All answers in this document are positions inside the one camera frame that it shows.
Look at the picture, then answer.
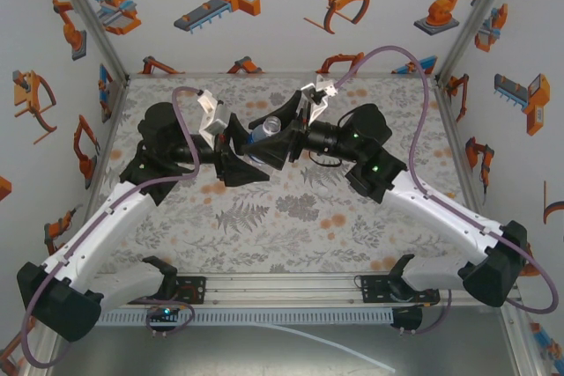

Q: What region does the black controller board green light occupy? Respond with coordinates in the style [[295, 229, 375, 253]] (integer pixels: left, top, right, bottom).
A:
[[146, 304, 182, 327]]

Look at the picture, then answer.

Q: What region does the white slotted cable duct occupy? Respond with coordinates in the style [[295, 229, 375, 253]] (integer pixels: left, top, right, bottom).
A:
[[60, 308, 395, 327]]

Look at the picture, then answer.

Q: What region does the wide aluminium mounting rail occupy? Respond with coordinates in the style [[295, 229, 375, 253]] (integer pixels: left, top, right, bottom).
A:
[[41, 272, 523, 309]]

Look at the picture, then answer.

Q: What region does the floral patterned table cloth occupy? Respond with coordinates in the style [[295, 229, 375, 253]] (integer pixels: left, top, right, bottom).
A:
[[72, 76, 499, 275]]

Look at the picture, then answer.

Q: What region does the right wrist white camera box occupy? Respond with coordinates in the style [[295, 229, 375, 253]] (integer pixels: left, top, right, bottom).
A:
[[301, 75, 340, 118]]

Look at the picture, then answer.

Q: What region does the black controller box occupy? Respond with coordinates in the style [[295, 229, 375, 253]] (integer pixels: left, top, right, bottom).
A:
[[390, 305, 424, 331]]

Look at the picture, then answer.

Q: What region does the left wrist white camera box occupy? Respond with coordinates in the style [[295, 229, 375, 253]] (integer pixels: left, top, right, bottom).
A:
[[197, 88, 231, 136]]

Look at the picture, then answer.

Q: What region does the thin white tube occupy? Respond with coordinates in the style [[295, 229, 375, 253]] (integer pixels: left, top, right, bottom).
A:
[[255, 321, 397, 372]]

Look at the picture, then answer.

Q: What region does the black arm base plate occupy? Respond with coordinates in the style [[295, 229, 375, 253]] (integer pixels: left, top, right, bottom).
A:
[[126, 276, 207, 306], [360, 274, 441, 306]]

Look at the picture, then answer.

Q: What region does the aluminium frame bar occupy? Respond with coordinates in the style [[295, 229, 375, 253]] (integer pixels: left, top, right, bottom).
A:
[[434, 75, 503, 227], [126, 70, 438, 81], [48, 75, 132, 262]]

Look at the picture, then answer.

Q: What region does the clear bottle blue label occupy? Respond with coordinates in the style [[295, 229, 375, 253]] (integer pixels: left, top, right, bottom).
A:
[[243, 114, 284, 169]]

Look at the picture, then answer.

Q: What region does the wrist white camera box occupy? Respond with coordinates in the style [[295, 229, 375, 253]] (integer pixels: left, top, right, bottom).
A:
[[301, 75, 340, 118], [197, 88, 231, 136]]

